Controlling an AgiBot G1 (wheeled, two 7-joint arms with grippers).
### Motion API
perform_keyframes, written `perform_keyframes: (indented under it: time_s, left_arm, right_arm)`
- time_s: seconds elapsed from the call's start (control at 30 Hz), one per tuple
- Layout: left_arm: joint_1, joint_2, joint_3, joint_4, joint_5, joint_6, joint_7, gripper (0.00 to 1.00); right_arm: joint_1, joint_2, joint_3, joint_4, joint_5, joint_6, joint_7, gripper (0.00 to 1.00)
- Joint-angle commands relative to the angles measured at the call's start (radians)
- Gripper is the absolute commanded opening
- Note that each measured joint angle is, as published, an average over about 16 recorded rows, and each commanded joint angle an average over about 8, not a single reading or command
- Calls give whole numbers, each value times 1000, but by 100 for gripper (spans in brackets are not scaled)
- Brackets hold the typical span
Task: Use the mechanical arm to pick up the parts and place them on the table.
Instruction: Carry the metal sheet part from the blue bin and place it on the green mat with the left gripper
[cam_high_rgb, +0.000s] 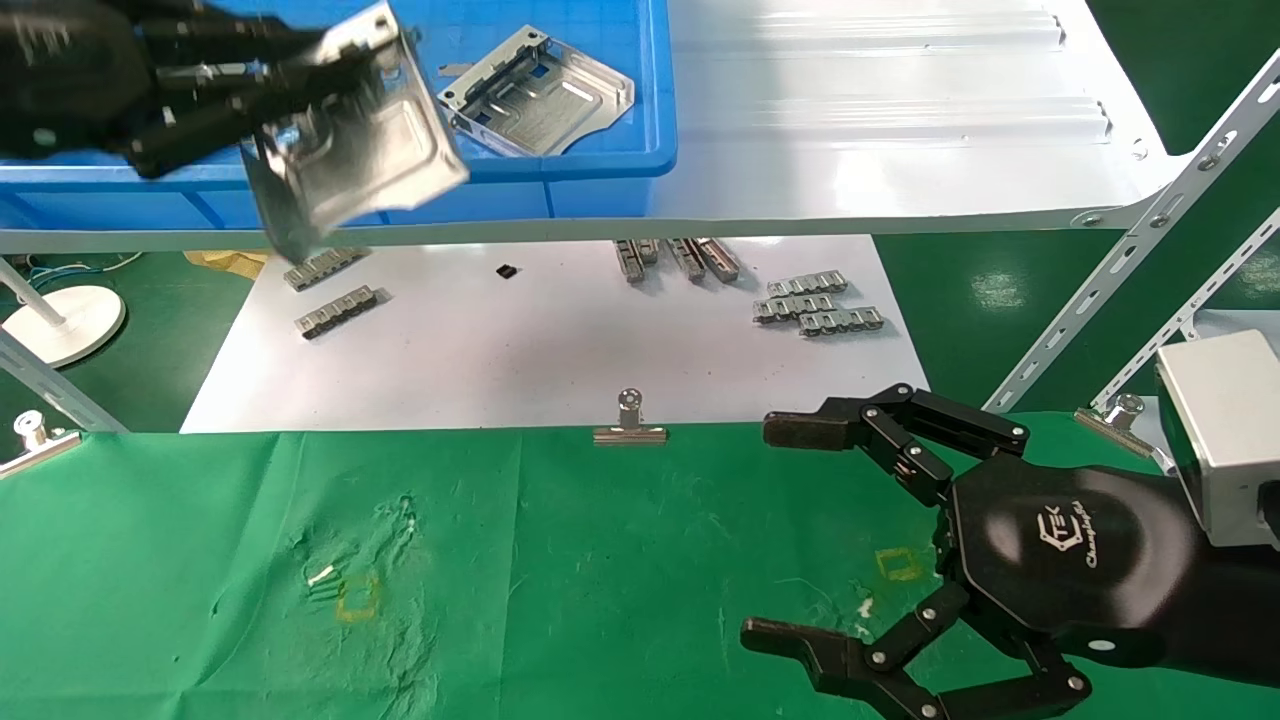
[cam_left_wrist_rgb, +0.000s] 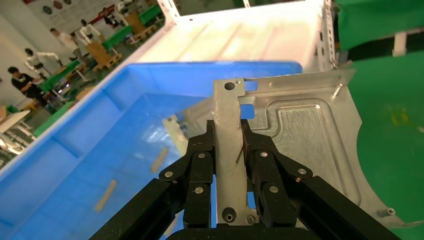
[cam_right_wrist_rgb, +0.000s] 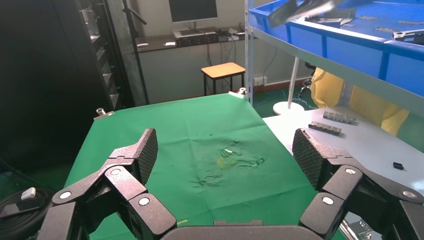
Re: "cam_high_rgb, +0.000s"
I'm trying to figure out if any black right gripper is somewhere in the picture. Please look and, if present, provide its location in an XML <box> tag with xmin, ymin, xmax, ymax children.
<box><xmin>740</xmin><ymin>383</ymin><xmax>1217</xmax><ymax>720</ymax></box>

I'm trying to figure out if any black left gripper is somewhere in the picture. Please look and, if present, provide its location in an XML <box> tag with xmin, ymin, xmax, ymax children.
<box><xmin>0</xmin><ymin>0</ymin><xmax>376</xmax><ymax>179</ymax></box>

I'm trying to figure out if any silver sheet metal bracket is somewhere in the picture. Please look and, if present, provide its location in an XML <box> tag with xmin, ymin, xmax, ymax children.
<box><xmin>437</xmin><ymin>25</ymin><xmax>636</xmax><ymax>159</ymax></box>
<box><xmin>240</xmin><ymin>0</ymin><xmax>471</xmax><ymax>263</ymax></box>

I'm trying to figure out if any yellow plastic bag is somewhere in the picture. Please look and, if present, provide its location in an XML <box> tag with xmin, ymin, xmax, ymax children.
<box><xmin>185</xmin><ymin>250</ymin><xmax>271</xmax><ymax>279</ymax></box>

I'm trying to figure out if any silver binder clip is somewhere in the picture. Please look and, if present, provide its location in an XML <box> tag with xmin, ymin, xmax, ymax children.
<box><xmin>0</xmin><ymin>410</ymin><xmax>83</xmax><ymax>479</ymax></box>
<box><xmin>593</xmin><ymin>388</ymin><xmax>668</xmax><ymax>446</ymax></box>
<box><xmin>1075</xmin><ymin>393</ymin><xmax>1163</xmax><ymax>459</ymax></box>

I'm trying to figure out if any white floor lamp stand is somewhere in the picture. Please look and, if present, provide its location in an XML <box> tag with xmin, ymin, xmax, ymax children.
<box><xmin>0</xmin><ymin>255</ymin><xmax>128</xmax><ymax>369</ymax></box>

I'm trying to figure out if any green table cloth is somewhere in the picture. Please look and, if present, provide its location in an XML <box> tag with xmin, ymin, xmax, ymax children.
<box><xmin>0</xmin><ymin>412</ymin><xmax>1280</xmax><ymax>720</ymax></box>

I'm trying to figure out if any white metal storage rack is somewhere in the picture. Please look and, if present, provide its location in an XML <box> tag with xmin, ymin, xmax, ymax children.
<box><xmin>1090</xmin><ymin>205</ymin><xmax>1280</xmax><ymax>411</ymax></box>

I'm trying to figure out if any white metal shelf board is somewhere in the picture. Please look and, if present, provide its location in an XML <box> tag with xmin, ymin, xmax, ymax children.
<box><xmin>0</xmin><ymin>0</ymin><xmax>1193</xmax><ymax>254</ymax></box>

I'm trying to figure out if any blue plastic bin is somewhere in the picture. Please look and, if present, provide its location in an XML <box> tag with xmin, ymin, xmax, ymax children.
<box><xmin>0</xmin><ymin>0</ymin><xmax>679</xmax><ymax>231</ymax></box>

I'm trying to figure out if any blue floor cable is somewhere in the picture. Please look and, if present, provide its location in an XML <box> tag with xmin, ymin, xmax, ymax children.
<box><xmin>20</xmin><ymin>250</ymin><xmax>146</xmax><ymax>291</ymax></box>

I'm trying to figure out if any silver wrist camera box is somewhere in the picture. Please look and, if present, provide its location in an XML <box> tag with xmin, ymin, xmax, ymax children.
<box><xmin>1155</xmin><ymin>330</ymin><xmax>1280</xmax><ymax>548</ymax></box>

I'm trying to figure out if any white perforated shelf post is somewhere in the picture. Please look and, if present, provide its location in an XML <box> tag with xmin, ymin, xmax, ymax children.
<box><xmin>0</xmin><ymin>328</ymin><xmax>128</xmax><ymax>433</ymax></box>
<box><xmin>985</xmin><ymin>50</ymin><xmax>1280</xmax><ymax>416</ymax></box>

